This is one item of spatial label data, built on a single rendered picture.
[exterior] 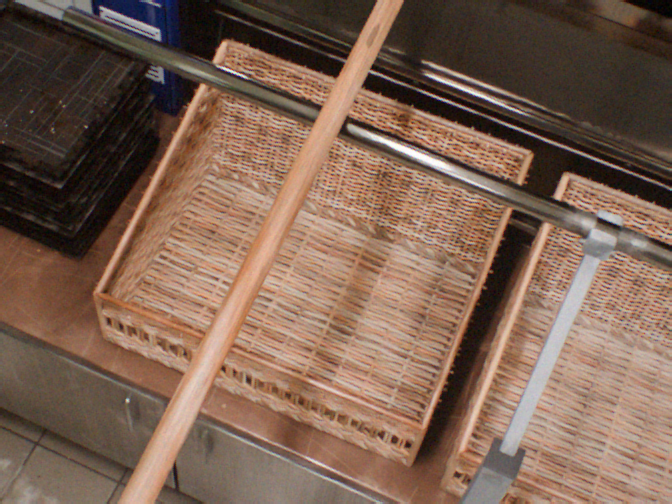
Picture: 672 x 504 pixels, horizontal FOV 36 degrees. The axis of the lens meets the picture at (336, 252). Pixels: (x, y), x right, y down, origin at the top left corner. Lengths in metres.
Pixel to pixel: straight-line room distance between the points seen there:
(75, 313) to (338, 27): 0.65
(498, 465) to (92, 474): 1.19
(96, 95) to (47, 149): 0.13
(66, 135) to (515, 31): 0.71
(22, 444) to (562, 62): 1.40
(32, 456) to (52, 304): 0.59
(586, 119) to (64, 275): 0.90
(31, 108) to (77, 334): 0.38
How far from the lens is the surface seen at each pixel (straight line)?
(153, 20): 1.87
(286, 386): 1.61
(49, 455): 2.34
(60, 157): 1.68
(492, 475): 1.33
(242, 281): 1.09
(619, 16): 1.51
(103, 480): 2.30
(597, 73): 1.60
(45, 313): 1.81
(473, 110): 1.72
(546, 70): 1.61
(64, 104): 1.74
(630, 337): 1.88
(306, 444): 1.69
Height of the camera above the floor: 2.15
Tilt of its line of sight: 58 degrees down
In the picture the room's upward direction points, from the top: 9 degrees clockwise
